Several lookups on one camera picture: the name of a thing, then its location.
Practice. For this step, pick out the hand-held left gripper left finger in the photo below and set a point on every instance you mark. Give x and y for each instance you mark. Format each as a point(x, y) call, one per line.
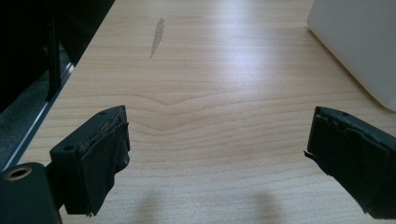
point(90, 161)

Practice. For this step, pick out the black upright stand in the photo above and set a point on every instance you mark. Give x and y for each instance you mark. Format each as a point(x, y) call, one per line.
point(53, 59)

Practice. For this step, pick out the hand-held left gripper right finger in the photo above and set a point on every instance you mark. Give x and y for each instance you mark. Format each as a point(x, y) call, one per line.
point(355, 165)

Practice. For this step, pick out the white lidded storage box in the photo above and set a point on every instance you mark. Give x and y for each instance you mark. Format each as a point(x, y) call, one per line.
point(361, 40)

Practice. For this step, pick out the metal floor rail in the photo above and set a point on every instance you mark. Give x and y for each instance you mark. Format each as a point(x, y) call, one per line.
point(34, 121)

